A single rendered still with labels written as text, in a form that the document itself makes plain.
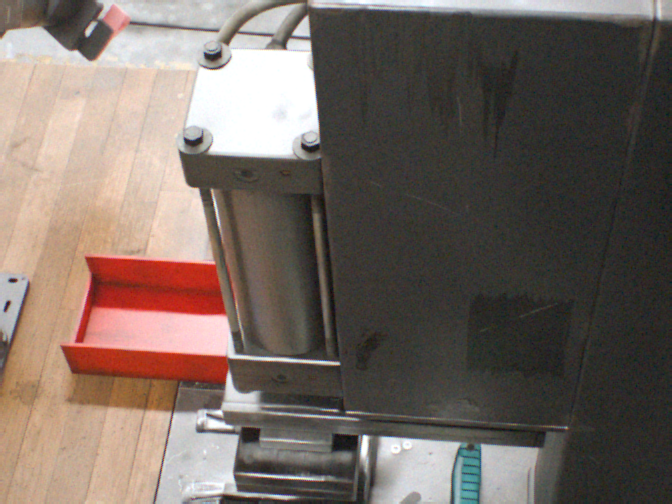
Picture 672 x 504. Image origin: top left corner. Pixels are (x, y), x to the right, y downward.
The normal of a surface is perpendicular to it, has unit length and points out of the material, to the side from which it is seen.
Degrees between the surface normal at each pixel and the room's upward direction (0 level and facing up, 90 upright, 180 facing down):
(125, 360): 90
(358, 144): 90
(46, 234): 0
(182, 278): 90
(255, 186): 90
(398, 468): 0
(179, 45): 0
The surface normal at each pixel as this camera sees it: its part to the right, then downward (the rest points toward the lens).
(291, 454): -0.05, -0.58
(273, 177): -0.11, 0.81
